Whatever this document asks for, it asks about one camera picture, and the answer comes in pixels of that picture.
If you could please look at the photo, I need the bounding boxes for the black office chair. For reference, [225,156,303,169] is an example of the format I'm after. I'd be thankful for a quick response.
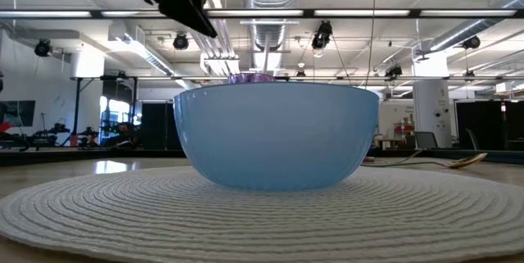
[414,131,440,150]

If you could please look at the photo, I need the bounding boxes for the purple faceted plastic cup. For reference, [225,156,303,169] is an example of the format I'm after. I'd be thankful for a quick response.
[227,72,277,85]

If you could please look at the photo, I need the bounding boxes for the light blue plastic bowl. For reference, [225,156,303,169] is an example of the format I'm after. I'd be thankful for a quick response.
[173,81,381,193]

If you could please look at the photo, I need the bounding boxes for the gold spoon with green handle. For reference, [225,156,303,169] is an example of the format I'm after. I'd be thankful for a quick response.
[359,152,489,170]

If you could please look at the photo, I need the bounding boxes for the black aluminium table frame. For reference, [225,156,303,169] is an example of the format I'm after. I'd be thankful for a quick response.
[0,147,524,168]

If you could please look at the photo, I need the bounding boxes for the black overhead light bar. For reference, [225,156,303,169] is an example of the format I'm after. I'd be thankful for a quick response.
[0,7,524,20]

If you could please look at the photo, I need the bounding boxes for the black ceiling spotlight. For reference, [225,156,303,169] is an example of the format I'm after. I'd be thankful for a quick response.
[172,33,191,52]
[34,38,52,58]
[311,20,334,51]
[462,34,482,51]

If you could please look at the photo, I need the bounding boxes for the white round woven placemat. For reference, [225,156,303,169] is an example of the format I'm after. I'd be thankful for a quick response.
[0,166,524,263]

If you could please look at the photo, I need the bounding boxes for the white round column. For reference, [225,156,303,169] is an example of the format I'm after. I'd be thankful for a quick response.
[412,52,454,149]

